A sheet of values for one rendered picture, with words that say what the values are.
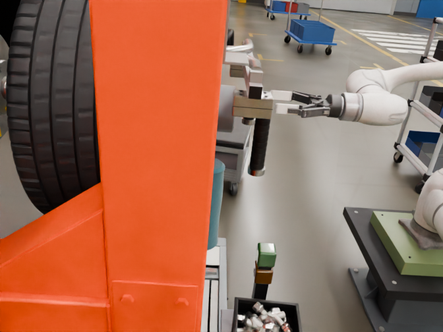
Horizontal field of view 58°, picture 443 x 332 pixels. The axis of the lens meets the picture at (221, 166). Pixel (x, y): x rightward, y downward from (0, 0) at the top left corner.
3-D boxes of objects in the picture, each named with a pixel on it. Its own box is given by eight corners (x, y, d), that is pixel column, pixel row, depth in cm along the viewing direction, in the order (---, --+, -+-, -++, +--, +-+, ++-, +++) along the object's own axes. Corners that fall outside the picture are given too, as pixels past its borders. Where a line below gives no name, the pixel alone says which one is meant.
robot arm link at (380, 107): (357, 130, 127) (347, 111, 137) (405, 134, 127) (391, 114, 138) (366, 99, 120) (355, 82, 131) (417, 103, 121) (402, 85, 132)
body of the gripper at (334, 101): (340, 122, 126) (311, 120, 125) (333, 112, 133) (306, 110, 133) (345, 99, 122) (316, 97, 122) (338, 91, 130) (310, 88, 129)
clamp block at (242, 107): (231, 109, 95) (233, 87, 93) (269, 112, 96) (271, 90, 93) (231, 116, 91) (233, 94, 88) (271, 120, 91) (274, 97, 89)
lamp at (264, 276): (252, 272, 94) (254, 258, 92) (269, 273, 94) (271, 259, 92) (254, 284, 91) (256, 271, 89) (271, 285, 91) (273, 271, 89)
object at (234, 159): (238, 197, 231) (244, 144, 215) (177, 188, 235) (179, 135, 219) (246, 165, 268) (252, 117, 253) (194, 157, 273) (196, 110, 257)
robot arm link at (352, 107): (349, 116, 134) (332, 114, 134) (356, 89, 130) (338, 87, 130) (358, 126, 126) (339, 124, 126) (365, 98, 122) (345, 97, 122)
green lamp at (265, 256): (255, 255, 92) (257, 241, 90) (272, 256, 92) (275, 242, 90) (256, 267, 88) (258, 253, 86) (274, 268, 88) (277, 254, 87)
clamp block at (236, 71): (229, 72, 125) (231, 55, 123) (258, 75, 126) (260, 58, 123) (229, 77, 121) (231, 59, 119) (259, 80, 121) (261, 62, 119)
